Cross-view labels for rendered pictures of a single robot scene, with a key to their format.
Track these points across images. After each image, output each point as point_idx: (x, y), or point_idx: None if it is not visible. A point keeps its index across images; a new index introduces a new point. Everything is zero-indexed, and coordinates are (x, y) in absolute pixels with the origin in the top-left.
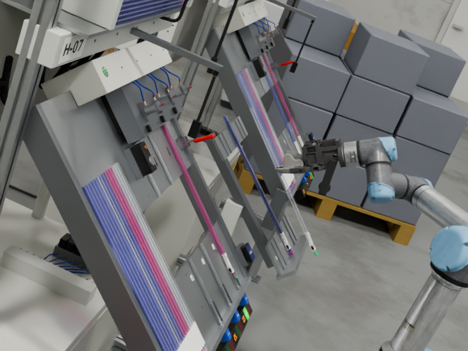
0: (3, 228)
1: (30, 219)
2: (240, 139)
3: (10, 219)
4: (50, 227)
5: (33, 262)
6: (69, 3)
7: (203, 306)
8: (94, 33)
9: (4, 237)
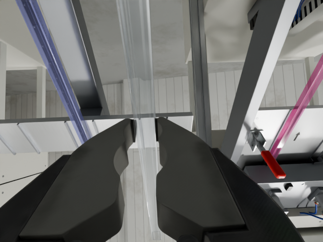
0: (235, 39)
1: (210, 36)
2: (39, 126)
3: (219, 41)
4: (212, 27)
5: (308, 23)
6: None
7: None
8: None
9: (247, 35)
